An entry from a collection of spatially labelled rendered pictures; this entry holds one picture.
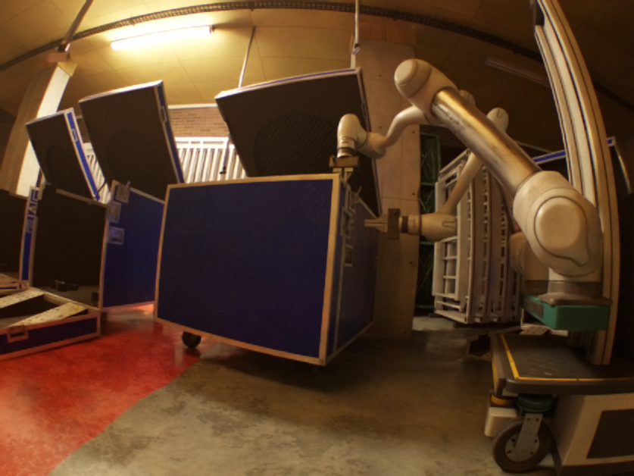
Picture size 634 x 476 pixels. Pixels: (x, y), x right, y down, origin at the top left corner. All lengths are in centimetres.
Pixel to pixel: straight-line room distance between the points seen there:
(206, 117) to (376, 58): 330
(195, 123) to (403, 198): 399
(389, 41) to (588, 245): 319
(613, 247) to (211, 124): 536
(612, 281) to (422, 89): 79
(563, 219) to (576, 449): 59
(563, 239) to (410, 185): 227
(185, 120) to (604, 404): 588
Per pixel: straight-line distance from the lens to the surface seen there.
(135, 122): 261
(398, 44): 358
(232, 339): 147
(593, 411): 89
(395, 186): 271
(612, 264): 102
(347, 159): 137
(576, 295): 82
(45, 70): 546
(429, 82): 92
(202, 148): 400
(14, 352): 164
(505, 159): 73
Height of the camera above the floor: 56
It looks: 6 degrees up
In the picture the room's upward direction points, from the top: 5 degrees clockwise
